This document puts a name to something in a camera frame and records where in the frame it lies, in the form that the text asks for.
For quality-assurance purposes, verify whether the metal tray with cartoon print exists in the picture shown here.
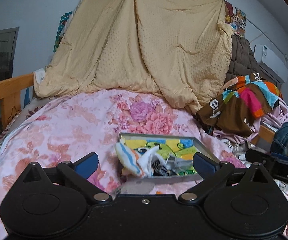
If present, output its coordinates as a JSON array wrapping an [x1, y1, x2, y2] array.
[[119, 133, 219, 184]]

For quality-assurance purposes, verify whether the brown white floral sheet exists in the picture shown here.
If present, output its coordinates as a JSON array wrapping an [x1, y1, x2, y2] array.
[[222, 139, 249, 167]]

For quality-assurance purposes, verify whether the striped white orange blue sock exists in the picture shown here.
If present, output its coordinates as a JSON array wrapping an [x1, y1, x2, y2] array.
[[115, 142, 144, 177]]

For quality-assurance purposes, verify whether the pink floral bedspread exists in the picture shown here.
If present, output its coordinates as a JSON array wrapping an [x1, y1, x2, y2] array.
[[0, 90, 242, 239]]

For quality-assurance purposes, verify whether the colourful brown patterned garment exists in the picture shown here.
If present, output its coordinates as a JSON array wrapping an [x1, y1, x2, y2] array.
[[195, 73, 282, 138]]

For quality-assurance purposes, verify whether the white air conditioner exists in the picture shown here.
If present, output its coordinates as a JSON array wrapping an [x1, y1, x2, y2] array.
[[254, 44, 288, 84]]

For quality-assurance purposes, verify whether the dark brown quilted blanket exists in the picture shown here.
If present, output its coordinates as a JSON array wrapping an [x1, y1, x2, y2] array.
[[225, 35, 262, 82]]

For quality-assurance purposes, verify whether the beige dotted quilt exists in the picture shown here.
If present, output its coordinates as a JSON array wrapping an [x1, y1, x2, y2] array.
[[34, 0, 234, 112]]

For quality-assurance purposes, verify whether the wooden bed rail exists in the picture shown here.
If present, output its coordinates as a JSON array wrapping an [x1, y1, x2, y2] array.
[[0, 73, 34, 129]]

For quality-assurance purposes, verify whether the colourful wall poster left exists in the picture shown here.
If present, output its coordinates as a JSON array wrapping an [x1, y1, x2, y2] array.
[[53, 11, 72, 53]]

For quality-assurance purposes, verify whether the colourful wall poster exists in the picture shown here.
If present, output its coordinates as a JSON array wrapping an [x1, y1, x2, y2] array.
[[53, 11, 72, 53], [225, 1, 247, 37]]

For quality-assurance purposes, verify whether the colourful wall poster right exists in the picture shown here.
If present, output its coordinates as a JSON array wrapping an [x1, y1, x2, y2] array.
[[225, 1, 247, 37]]

